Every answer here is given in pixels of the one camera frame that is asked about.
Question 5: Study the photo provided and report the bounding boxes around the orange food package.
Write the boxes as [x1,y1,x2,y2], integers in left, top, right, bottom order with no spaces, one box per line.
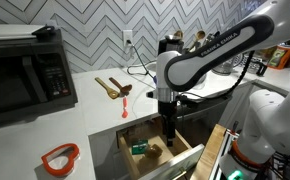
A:
[267,44,290,71]

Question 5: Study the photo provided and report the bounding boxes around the metal grater with black handle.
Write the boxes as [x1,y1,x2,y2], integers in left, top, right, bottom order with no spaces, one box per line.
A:
[241,54,268,77]

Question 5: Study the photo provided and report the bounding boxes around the wooden drawer with white front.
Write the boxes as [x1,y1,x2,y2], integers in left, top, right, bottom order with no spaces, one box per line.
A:
[116,115,206,180]

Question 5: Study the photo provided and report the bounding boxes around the dark wooden spoon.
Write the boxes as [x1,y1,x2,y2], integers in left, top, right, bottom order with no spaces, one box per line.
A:
[108,76,134,95]

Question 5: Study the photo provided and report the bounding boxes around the glass kettle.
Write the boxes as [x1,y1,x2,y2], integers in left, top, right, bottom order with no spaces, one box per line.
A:
[212,62,240,76]

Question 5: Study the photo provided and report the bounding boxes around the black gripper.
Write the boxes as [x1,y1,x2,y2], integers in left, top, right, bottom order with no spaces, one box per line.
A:
[158,99,179,148]

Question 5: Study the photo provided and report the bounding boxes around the black and steel coffee maker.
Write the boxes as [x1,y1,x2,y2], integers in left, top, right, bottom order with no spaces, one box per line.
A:
[157,34,185,55]

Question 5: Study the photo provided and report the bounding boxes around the white wall outlet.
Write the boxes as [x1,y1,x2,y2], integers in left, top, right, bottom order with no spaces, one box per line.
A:
[122,29,134,51]

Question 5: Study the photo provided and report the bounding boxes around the white paper stack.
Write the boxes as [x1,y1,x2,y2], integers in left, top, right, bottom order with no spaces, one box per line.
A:
[0,23,46,42]

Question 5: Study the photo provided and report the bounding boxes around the small brown bag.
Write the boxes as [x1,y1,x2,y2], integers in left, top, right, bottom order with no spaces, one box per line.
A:
[143,143,164,160]

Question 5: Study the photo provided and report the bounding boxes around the green packet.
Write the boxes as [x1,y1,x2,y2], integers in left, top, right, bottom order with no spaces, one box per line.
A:
[131,137,150,156]

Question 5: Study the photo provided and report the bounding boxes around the orange heart shaped cutter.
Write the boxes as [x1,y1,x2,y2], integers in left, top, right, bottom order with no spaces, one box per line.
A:
[40,142,81,178]

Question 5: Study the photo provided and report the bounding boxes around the wooden board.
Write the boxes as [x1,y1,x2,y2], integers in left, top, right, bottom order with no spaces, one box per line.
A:
[189,123,228,180]

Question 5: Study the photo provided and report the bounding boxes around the long grey cable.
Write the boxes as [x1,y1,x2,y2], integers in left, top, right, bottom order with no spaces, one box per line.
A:
[127,39,159,88]

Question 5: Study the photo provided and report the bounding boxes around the dark dishwasher front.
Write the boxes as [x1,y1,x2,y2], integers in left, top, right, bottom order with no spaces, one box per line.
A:
[174,91,235,168]

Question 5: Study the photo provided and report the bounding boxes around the light wooden spoon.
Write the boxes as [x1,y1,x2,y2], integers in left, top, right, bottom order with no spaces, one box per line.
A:
[94,76,121,101]

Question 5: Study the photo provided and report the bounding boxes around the small red spoon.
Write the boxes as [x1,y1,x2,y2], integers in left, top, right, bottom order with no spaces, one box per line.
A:
[121,96,130,120]

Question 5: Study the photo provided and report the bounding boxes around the black microwave oven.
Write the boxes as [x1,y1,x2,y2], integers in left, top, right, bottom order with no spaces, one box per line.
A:
[0,27,79,128]

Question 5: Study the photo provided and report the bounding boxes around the utensil holder with wooden utensils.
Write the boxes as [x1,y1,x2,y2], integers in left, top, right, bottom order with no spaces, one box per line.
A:
[172,29,219,53]

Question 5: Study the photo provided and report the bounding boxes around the black coffee maker power cord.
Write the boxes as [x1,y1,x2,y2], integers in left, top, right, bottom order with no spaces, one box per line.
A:
[126,62,153,80]

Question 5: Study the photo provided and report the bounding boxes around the metal robot stand frame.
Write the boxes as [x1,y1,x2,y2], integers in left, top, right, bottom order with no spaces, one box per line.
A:
[211,120,241,180]

